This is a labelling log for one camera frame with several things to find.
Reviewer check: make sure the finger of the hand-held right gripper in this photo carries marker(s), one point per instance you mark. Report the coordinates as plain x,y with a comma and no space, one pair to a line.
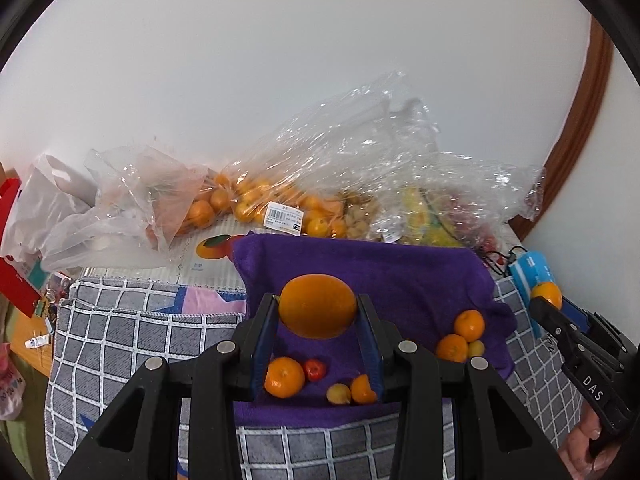
585,317
555,327

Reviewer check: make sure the purple towel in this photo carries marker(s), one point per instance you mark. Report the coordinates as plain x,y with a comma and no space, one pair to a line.
410,290

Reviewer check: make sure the red cherry tomato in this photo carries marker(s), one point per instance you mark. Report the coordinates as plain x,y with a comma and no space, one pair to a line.
315,369

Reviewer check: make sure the pile of small bottles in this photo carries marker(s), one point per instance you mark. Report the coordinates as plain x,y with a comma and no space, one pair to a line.
52,300

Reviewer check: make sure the red paper shopping bag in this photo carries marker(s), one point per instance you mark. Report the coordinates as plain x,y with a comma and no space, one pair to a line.
12,285

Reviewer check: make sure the pink plastic bag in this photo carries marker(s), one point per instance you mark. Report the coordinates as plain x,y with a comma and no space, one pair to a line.
10,385

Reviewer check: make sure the brown wooden door frame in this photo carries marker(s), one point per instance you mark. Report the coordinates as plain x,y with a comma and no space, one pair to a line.
575,150

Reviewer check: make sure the clear bag of bananas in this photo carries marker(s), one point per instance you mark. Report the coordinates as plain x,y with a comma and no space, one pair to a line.
420,215

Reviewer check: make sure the blue tissue box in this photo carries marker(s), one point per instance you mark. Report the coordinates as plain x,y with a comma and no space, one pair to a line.
535,267

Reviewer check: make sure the yellow green plum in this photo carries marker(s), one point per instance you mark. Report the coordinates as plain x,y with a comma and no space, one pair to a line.
476,349
338,393

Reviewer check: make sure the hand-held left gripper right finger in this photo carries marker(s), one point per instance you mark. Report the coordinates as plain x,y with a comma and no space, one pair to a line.
371,347

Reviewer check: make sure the clear bag of large tangerines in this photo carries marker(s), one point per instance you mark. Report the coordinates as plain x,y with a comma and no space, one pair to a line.
150,195

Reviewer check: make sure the wooden nightstand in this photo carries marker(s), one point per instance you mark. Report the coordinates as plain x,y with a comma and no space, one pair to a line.
30,360

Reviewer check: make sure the printed white carton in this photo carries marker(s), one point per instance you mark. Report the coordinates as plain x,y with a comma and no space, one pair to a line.
210,270

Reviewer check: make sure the clear bag with white label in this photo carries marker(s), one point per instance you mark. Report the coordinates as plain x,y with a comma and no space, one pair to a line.
300,160

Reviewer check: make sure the green bed sheet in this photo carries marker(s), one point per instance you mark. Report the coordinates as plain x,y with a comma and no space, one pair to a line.
25,445

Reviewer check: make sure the grey checked blanket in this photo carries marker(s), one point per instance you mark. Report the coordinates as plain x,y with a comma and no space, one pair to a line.
125,340

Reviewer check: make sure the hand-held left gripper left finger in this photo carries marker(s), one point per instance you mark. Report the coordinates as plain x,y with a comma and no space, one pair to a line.
265,345

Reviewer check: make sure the clear bag of tan longans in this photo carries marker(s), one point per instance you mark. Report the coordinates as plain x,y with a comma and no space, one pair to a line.
360,217

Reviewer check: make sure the clear bag of red grapes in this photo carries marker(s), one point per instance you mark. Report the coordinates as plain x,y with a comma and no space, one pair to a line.
480,200

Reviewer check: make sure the white plastic bag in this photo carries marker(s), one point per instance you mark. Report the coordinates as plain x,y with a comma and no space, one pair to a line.
60,210

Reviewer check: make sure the small white tube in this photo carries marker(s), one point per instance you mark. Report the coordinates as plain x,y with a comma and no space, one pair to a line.
37,342

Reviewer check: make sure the person's right hand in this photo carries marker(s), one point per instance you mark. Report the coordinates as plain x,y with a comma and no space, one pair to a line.
580,440

